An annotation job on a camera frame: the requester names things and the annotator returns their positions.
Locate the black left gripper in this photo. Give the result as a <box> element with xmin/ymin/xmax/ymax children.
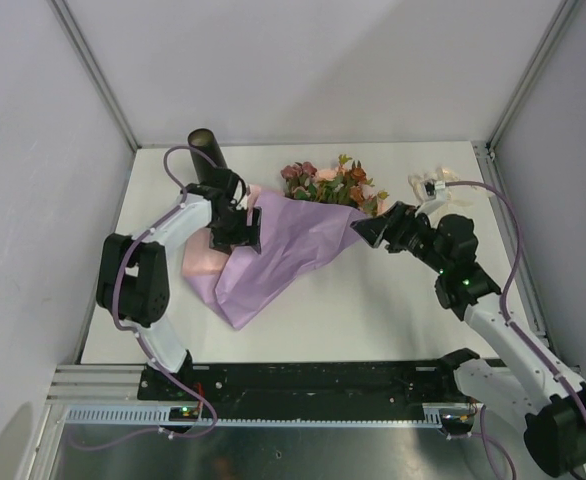
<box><xmin>210</xmin><ymin>205</ymin><xmax>261</xmax><ymax>256</ymax></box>

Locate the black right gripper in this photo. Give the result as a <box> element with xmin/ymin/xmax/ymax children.
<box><xmin>350</xmin><ymin>201</ymin><xmax>449</xmax><ymax>275</ymax></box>

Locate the purple wrapping paper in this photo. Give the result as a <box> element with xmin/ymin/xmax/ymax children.
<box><xmin>181</xmin><ymin>189</ymin><xmax>366</xmax><ymax>330</ymax></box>

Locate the artificial flower bunch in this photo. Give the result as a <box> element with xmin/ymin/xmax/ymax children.
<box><xmin>280</xmin><ymin>154</ymin><xmax>389</xmax><ymax>217</ymax></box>

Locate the cream printed ribbon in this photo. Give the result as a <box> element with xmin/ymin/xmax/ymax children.
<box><xmin>408</xmin><ymin>167</ymin><xmax>473</xmax><ymax>208</ymax></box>

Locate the pink wrapping paper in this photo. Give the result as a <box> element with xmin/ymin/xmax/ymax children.
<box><xmin>182</xmin><ymin>184</ymin><xmax>256</xmax><ymax>276</ymax></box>

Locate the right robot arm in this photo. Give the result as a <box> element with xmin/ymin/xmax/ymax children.
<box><xmin>351</xmin><ymin>202</ymin><xmax>586</xmax><ymax>478</ymax></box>

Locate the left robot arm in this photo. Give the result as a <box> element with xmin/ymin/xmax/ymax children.
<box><xmin>96</xmin><ymin>169</ymin><xmax>261</xmax><ymax>400</ymax></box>

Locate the black conical vase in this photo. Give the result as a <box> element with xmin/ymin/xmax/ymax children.
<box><xmin>187</xmin><ymin>128</ymin><xmax>227</xmax><ymax>182</ymax></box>

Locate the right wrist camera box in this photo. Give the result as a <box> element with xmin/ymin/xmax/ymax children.
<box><xmin>414</xmin><ymin>180</ymin><xmax>447</xmax><ymax>215</ymax></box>

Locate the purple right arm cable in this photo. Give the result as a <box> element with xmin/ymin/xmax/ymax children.
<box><xmin>440</xmin><ymin>180</ymin><xmax>586</xmax><ymax>480</ymax></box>

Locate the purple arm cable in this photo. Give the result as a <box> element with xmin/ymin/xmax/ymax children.
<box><xmin>440</xmin><ymin>180</ymin><xmax>586</xmax><ymax>480</ymax></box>
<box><xmin>66</xmin><ymin>145</ymin><xmax>224</xmax><ymax>451</ymax></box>

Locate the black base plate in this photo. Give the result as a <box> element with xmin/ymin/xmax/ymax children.
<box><xmin>137</xmin><ymin>360</ymin><xmax>475</xmax><ymax>418</ymax></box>

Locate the white slotted cable duct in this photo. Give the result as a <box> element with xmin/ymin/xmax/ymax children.
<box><xmin>65</xmin><ymin>403</ymin><xmax>479</xmax><ymax>428</ymax></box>

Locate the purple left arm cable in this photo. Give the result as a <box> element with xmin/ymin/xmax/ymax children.
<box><xmin>66</xmin><ymin>145</ymin><xmax>224</xmax><ymax>451</ymax></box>

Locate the left aluminium frame post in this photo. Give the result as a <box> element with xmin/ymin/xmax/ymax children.
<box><xmin>47</xmin><ymin>0</ymin><xmax>140</xmax><ymax>152</ymax></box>

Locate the aluminium frame post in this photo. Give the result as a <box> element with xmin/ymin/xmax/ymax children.
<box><xmin>486</xmin><ymin>0</ymin><xmax>583</xmax><ymax>151</ymax></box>
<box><xmin>47</xmin><ymin>0</ymin><xmax>140</xmax><ymax>152</ymax></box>

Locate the right aluminium frame post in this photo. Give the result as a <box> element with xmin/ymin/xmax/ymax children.
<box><xmin>486</xmin><ymin>0</ymin><xmax>583</xmax><ymax>151</ymax></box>

